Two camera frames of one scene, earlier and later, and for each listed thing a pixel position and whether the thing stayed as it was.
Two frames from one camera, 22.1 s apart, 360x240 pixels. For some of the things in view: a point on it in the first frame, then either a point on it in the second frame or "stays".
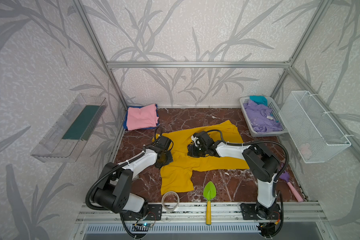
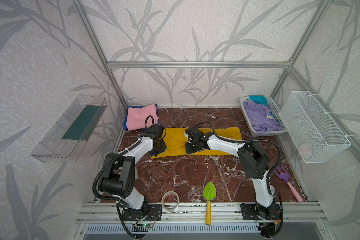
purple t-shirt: (260, 118) stays
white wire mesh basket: (316, 138) stays
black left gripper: (164, 156) → (159, 147)
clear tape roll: (166, 208) stays
